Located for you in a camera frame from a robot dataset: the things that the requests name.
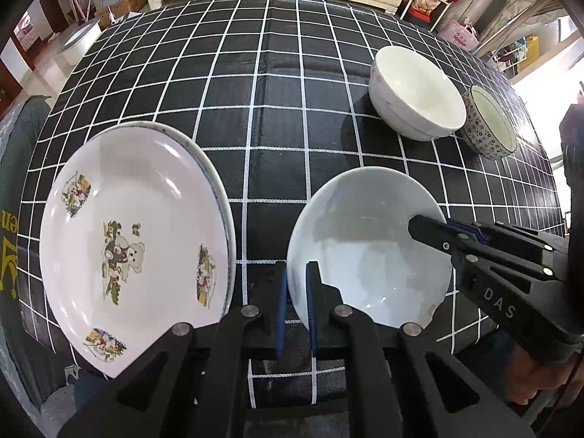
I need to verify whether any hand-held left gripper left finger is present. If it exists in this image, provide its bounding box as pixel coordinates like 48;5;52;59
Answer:
59;267;293;438

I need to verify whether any cream white bowl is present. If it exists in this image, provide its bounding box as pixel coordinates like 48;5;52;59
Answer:
369;46;467;142

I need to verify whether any bear print white plate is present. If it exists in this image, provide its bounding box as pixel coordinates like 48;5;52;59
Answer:
39;123;231;379

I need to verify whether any black checked tablecloth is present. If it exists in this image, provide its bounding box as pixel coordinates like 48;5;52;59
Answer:
16;0;563;409

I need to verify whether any white bowl floral outside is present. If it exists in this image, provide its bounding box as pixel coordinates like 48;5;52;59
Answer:
287;167;453;328

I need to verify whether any green patterned bowl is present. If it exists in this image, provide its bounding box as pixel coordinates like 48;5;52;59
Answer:
458;85;518;161

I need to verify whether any dark cloth with yellow print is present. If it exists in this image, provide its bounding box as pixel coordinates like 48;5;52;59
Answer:
0;96;78;402

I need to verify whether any pink flower print plate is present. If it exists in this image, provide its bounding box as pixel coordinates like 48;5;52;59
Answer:
132;121;237;315

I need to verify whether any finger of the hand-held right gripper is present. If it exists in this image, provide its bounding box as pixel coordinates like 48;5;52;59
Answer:
407;214;555;284
446;219;569;261

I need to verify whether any pink tote bag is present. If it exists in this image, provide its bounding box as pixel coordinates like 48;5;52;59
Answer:
438;18;480;51

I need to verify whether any white mop bucket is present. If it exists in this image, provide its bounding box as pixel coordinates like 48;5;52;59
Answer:
59;20;102;67

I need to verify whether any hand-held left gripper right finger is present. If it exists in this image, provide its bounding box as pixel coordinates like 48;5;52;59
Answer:
306;261;535;438

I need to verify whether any person's right hand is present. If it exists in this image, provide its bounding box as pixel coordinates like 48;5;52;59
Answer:
504;342;584;406

